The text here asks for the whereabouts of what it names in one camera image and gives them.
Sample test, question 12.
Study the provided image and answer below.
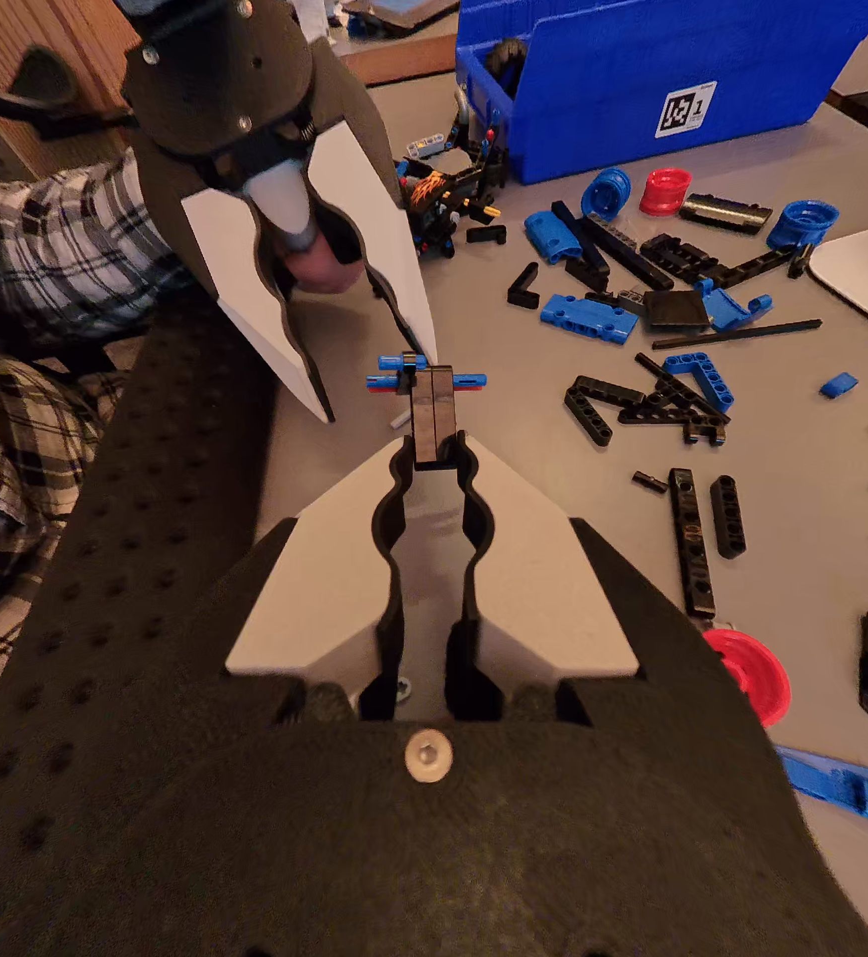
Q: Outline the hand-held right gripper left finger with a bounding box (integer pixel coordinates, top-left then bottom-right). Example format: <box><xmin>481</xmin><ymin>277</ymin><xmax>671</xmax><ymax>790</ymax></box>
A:
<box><xmin>224</xmin><ymin>435</ymin><xmax>415</xmax><ymax>720</ymax></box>

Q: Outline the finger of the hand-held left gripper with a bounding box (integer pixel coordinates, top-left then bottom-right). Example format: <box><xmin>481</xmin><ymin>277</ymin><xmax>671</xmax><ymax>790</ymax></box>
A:
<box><xmin>307</xmin><ymin>120</ymin><xmax>440</xmax><ymax>361</ymax></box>
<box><xmin>181</xmin><ymin>190</ymin><xmax>336</xmax><ymax>425</ymax></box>

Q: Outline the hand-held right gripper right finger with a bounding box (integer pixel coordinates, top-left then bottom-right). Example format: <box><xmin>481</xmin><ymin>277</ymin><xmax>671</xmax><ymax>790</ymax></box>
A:
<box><xmin>445</xmin><ymin>431</ymin><xmax>640</xmax><ymax>720</ymax></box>

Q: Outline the black beam assembly with pins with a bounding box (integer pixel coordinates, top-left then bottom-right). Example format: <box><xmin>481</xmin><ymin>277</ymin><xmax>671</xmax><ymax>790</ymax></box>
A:
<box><xmin>366</xmin><ymin>351</ymin><xmax>489</xmax><ymax>472</ymax></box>

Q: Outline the person's left forearm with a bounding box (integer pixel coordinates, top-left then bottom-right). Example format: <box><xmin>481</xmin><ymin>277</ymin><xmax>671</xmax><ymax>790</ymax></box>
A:
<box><xmin>0</xmin><ymin>146</ymin><xmax>206</xmax><ymax>352</ymax></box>

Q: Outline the grey desk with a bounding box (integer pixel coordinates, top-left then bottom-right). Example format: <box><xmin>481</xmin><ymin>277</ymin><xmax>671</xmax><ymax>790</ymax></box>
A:
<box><xmin>254</xmin><ymin>71</ymin><xmax>868</xmax><ymax>957</ymax></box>

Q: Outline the person's left hand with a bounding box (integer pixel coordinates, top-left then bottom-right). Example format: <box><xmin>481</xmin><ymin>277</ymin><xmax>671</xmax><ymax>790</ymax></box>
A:
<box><xmin>280</xmin><ymin>232</ymin><xmax>367</xmax><ymax>294</ymax></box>

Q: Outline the partly built toy truck chassis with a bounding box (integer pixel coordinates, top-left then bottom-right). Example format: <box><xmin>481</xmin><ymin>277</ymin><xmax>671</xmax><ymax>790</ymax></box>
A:
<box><xmin>396</xmin><ymin>90</ymin><xmax>513</xmax><ymax>259</ymax></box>

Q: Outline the blue curved panel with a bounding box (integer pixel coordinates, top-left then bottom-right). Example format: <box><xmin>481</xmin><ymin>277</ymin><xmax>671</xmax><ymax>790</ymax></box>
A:
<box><xmin>523</xmin><ymin>211</ymin><xmax>584</xmax><ymax>264</ymax></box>

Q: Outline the black straight beam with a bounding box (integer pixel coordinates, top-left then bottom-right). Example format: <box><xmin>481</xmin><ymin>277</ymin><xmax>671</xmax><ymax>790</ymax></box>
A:
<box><xmin>572</xmin><ymin>375</ymin><xmax>648</xmax><ymax>406</ymax></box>
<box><xmin>563</xmin><ymin>389</ymin><xmax>614</xmax><ymax>448</ymax></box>

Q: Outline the black slim panel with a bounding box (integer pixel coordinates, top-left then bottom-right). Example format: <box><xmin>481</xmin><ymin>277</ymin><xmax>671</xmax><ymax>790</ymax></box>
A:
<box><xmin>551</xmin><ymin>200</ymin><xmax>611</xmax><ymax>294</ymax></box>

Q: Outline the black five-hole beam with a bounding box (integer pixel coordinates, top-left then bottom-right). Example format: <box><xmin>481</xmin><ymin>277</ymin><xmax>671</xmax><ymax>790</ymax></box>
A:
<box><xmin>709</xmin><ymin>475</ymin><xmax>747</xmax><ymax>560</ymax></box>

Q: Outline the black triangular beam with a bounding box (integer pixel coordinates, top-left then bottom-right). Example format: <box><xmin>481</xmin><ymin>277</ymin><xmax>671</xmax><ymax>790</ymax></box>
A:
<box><xmin>617</xmin><ymin>351</ymin><xmax>730</xmax><ymax>448</ymax></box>

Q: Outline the large red wheel rim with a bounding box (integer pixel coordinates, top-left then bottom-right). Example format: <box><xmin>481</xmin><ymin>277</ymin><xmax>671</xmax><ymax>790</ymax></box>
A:
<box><xmin>701</xmin><ymin>628</ymin><xmax>792</xmax><ymax>728</ymax></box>

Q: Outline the blue wheel rim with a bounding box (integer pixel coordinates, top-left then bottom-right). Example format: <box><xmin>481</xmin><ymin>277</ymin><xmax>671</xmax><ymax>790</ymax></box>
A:
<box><xmin>580</xmin><ymin>168</ymin><xmax>633</xmax><ymax>221</ymax></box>
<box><xmin>766</xmin><ymin>200</ymin><xmax>841</xmax><ymax>251</ymax></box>

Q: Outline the blue flat panel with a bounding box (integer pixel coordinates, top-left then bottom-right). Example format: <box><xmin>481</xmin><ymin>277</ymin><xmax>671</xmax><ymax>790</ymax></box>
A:
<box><xmin>540</xmin><ymin>293</ymin><xmax>640</xmax><ymax>345</ymax></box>

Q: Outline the person's plaid clothing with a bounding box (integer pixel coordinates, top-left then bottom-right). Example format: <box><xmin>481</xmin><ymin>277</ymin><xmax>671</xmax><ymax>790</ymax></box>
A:
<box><xmin>0</xmin><ymin>310</ymin><xmax>132</xmax><ymax>756</ymax></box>

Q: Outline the blue L-shaped beam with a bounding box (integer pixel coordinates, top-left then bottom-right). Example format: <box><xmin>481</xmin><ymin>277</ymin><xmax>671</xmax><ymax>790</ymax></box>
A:
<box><xmin>662</xmin><ymin>351</ymin><xmax>735</xmax><ymax>414</ymax></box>

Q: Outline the small red wheel rim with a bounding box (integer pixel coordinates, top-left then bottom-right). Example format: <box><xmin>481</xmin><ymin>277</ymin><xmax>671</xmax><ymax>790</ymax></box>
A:
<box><xmin>639</xmin><ymin>168</ymin><xmax>693</xmax><ymax>218</ymax></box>

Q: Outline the black square tile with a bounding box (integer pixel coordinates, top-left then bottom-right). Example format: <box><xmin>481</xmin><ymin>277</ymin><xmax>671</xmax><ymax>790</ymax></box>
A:
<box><xmin>643</xmin><ymin>289</ymin><xmax>713</xmax><ymax>330</ymax></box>

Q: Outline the long black axle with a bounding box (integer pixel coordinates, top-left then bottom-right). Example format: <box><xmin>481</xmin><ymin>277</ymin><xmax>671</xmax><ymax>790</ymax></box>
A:
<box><xmin>652</xmin><ymin>319</ymin><xmax>824</xmax><ymax>351</ymax></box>

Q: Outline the blue storage bin with tag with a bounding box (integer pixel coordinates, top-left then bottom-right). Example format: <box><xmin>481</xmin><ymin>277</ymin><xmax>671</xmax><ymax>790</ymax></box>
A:
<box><xmin>455</xmin><ymin>0</ymin><xmax>868</xmax><ymax>186</ymax></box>

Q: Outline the black curved panel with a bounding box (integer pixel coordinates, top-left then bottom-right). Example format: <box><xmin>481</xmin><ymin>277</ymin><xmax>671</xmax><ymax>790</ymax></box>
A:
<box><xmin>679</xmin><ymin>193</ymin><xmax>773</xmax><ymax>235</ymax></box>

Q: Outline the blue fender piece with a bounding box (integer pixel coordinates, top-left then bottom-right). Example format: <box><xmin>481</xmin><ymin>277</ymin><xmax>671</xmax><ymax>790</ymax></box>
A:
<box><xmin>695</xmin><ymin>278</ymin><xmax>773</xmax><ymax>331</ymax></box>

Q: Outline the black angled long beam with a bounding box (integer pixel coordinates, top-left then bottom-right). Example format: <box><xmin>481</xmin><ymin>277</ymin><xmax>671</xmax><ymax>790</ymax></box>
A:
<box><xmin>706</xmin><ymin>243</ymin><xmax>816</xmax><ymax>294</ymax></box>

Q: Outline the white book stand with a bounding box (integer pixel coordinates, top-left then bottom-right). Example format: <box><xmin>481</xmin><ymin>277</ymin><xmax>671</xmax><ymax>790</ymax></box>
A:
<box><xmin>808</xmin><ymin>217</ymin><xmax>868</xmax><ymax>346</ymax></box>

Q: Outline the black frame piece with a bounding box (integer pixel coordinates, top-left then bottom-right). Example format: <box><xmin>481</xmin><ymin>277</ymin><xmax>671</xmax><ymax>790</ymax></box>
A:
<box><xmin>639</xmin><ymin>233</ymin><xmax>719</xmax><ymax>285</ymax></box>

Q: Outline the blue ribbed bracket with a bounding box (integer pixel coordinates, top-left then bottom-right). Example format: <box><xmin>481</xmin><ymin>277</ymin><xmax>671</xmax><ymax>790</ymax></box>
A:
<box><xmin>774</xmin><ymin>744</ymin><xmax>868</xmax><ymax>828</ymax></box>

